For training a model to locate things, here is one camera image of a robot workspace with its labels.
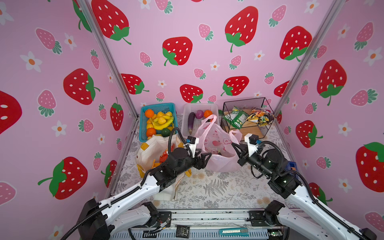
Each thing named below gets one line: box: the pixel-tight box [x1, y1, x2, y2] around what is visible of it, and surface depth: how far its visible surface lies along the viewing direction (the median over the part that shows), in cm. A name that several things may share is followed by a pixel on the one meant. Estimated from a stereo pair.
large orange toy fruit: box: [146, 127, 157, 137], surface depth 106 cm
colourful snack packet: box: [246, 107, 274, 127], surface depth 91 cm
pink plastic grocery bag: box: [195, 114, 243, 172], surface depth 75 cm
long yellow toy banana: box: [152, 118, 174, 131], surface depth 108 cm
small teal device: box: [219, 227, 250, 237], surface depth 71 cm
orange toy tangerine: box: [144, 109, 155, 118], surface depth 113 cm
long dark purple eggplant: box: [188, 112, 196, 135], surface depth 117 cm
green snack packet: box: [223, 106, 249, 130], surface depth 95 cm
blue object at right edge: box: [285, 161, 297, 171], surface depth 88 cm
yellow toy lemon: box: [158, 117, 167, 125], surface depth 109 cm
